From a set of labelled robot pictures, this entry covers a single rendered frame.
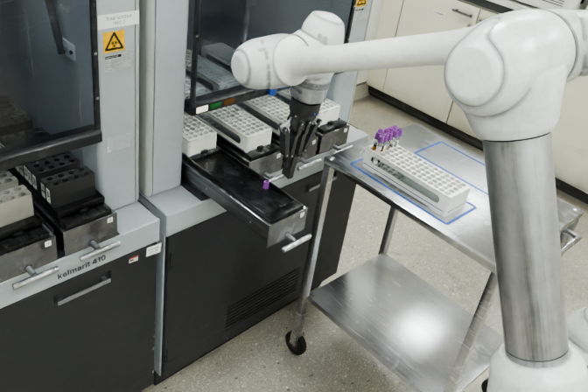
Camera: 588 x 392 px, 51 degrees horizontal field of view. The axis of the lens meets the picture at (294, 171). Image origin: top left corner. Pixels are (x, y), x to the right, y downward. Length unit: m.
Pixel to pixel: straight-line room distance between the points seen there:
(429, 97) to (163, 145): 2.60
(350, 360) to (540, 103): 1.57
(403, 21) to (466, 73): 3.13
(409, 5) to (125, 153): 2.71
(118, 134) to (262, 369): 1.07
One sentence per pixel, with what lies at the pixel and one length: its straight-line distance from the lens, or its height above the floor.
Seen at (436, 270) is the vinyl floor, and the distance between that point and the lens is 2.83.
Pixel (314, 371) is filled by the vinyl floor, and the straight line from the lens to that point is 2.27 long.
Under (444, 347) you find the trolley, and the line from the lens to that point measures 2.09.
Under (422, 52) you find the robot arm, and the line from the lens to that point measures 1.21.
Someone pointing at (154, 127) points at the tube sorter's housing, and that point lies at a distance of 1.59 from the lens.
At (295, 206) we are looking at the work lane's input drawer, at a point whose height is 0.82.
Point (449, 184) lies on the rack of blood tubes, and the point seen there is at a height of 0.88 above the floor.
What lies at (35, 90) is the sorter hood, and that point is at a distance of 1.37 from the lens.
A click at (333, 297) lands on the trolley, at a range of 2.13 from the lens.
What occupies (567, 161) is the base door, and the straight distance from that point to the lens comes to 3.67.
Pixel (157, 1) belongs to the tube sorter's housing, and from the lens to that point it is 1.46.
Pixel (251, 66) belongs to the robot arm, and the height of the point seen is 1.23.
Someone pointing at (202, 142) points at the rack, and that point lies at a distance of 1.73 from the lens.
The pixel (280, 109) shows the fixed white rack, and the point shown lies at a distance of 1.92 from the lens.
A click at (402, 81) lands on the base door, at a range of 4.09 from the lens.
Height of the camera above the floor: 1.71
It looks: 31 degrees down
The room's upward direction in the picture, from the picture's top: 9 degrees clockwise
